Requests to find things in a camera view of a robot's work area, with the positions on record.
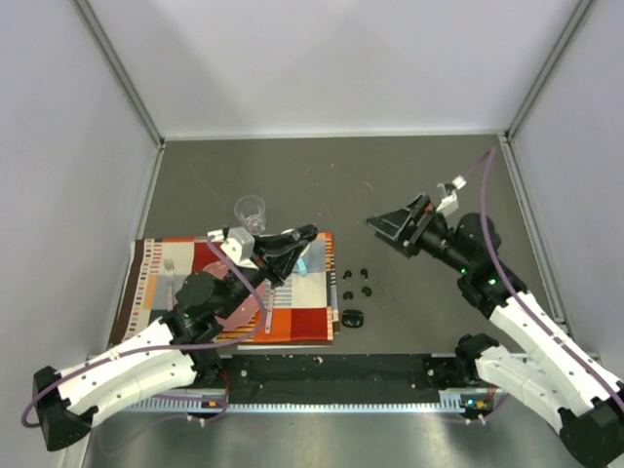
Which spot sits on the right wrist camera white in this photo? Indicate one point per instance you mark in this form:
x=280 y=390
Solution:
x=449 y=197

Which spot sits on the aluminium frame post right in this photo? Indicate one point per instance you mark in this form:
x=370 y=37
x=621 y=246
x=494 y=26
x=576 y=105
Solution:
x=572 y=26

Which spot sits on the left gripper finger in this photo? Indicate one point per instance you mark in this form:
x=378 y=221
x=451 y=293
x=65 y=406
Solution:
x=303 y=234
x=296 y=254

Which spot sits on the pink polka dot plate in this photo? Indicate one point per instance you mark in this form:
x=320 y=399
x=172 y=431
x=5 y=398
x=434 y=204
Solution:
x=244 y=307

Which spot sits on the black open earbud case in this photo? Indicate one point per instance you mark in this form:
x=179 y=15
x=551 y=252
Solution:
x=352 y=318

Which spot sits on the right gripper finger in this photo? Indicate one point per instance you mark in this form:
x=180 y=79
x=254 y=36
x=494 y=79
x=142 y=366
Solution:
x=392 y=235
x=392 y=220

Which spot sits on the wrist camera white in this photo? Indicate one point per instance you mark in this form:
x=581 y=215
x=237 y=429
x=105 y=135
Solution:
x=449 y=197
x=237 y=244

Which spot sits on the white blue mug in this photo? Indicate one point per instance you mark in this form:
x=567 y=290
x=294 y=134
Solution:
x=302 y=265

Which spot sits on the aluminium frame post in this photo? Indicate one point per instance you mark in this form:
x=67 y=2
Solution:
x=572 y=26
x=89 y=16

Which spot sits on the silver fork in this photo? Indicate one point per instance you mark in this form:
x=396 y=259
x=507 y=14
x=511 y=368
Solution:
x=170 y=271

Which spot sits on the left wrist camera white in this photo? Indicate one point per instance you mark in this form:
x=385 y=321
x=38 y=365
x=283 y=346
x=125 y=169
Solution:
x=237 y=244

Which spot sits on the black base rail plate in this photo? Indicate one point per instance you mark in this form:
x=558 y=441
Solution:
x=340 y=379

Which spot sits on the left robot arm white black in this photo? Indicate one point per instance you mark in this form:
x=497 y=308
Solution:
x=176 y=350

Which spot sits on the aluminium frame post left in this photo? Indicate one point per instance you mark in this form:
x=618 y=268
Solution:
x=89 y=16

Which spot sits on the clear plastic cup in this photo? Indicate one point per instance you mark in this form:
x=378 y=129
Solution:
x=250 y=210

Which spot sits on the white comb cable duct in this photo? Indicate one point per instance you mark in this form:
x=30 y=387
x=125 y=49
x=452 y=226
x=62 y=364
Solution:
x=445 y=402

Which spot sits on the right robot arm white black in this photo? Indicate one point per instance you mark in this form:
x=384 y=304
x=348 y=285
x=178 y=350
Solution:
x=569 y=389

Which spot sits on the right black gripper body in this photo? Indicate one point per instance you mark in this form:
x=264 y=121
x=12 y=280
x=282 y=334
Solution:
x=424 y=212

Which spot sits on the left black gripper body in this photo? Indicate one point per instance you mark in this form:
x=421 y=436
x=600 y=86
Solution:
x=270 y=266

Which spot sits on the knife with orange handle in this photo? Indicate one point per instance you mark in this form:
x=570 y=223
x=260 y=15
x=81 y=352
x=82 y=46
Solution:
x=270 y=309

